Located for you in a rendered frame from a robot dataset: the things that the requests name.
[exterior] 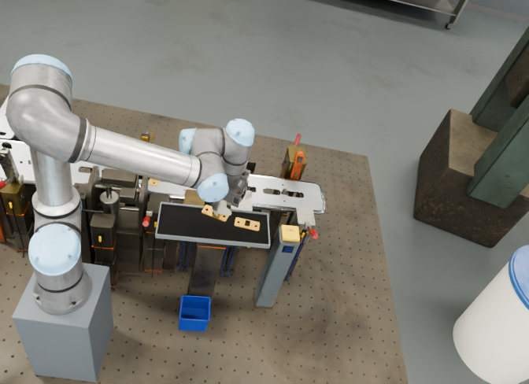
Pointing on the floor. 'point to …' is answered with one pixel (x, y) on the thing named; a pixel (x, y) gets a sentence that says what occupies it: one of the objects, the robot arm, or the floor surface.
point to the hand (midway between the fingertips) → (216, 209)
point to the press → (481, 160)
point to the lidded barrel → (498, 326)
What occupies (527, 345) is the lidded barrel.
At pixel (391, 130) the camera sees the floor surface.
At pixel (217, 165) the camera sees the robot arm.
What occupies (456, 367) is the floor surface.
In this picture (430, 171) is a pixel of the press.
